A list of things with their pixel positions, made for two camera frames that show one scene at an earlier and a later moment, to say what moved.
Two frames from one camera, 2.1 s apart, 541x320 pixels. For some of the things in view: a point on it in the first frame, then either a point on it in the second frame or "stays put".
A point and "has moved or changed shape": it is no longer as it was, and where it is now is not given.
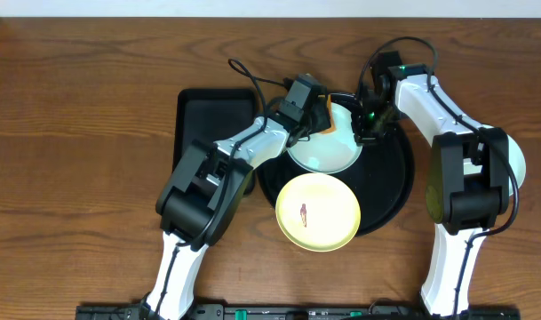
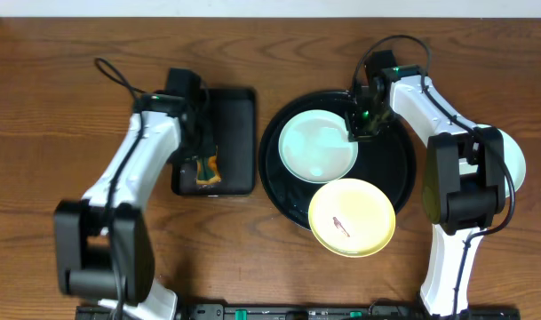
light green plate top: x=518 y=161 stays put
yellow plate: x=318 y=212 to x=352 y=218
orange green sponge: x=332 y=128 has moved or changed shape
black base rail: x=295 y=311 stays put
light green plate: x=330 y=152 stays put
